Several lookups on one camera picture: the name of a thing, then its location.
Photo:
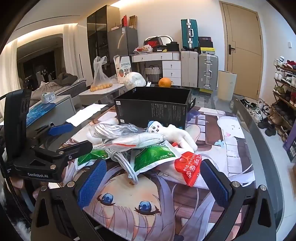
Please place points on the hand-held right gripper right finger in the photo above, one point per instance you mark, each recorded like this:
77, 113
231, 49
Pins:
217, 183

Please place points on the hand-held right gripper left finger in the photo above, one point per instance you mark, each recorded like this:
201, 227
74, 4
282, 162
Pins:
92, 180

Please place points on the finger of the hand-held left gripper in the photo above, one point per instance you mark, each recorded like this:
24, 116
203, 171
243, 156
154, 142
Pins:
60, 128
74, 149

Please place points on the green and white packet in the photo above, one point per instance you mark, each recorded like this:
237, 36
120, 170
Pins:
92, 157
150, 156

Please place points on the red snack packet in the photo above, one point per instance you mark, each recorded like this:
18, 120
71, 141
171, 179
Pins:
188, 170

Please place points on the white plush doll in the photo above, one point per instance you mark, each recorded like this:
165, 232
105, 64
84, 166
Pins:
172, 135

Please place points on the black cardboard box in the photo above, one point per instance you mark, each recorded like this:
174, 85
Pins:
152, 109

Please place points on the grey nightstand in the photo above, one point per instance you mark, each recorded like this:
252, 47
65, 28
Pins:
53, 111

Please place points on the blue packet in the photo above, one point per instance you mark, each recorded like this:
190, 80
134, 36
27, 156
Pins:
39, 112

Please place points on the white paper sheet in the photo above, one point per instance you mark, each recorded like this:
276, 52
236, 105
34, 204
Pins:
84, 113

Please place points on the small white box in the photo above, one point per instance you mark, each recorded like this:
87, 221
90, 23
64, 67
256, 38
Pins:
47, 97

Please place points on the bed with grey bedding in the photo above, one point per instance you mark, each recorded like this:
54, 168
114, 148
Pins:
57, 84

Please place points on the white side table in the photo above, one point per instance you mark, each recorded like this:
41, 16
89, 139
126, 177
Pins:
101, 90

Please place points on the printed cartoon table mat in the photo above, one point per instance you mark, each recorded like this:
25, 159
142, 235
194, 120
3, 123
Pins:
161, 199

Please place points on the clear bag of kumquats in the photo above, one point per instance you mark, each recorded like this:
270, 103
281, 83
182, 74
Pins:
100, 80

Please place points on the purple box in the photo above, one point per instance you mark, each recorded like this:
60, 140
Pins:
290, 148

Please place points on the pile of shoes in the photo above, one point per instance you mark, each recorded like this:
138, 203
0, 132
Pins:
259, 112

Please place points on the white curtain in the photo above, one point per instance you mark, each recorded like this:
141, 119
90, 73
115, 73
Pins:
71, 46

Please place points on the white fruit carton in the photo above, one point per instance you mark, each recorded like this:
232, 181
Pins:
122, 69

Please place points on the patterned floor rug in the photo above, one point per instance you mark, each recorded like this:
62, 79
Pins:
204, 96

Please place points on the white plastic bag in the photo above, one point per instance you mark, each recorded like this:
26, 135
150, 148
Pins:
134, 79

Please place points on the cream trash bin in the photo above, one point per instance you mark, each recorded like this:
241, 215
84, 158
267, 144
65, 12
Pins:
227, 85

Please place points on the dark glass cabinet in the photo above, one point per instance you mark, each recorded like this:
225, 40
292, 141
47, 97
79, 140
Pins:
99, 32

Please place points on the grey refrigerator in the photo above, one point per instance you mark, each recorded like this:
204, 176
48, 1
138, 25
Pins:
122, 40

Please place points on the wicker basket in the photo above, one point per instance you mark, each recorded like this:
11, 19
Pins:
152, 70

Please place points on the silver suitcase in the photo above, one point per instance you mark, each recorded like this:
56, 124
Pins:
207, 71

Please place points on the orange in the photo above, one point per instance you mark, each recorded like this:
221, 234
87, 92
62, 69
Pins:
165, 82

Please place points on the wooden shoe rack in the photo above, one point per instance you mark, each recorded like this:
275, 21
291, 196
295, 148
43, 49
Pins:
285, 92

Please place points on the beige suitcase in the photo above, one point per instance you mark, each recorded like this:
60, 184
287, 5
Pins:
189, 69

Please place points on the white desk with drawers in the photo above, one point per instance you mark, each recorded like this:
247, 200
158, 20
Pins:
165, 63

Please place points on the red and black box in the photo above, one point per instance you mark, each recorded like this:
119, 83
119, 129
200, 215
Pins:
152, 42

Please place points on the yellow and black box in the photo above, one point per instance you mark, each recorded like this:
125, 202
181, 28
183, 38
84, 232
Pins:
207, 50

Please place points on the tan door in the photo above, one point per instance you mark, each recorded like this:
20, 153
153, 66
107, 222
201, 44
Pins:
240, 48

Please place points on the black bag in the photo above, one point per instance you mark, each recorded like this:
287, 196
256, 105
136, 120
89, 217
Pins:
173, 46

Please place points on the black flat box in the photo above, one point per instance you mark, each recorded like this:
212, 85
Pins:
205, 41

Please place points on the teal suitcase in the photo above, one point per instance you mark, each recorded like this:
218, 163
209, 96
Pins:
189, 34

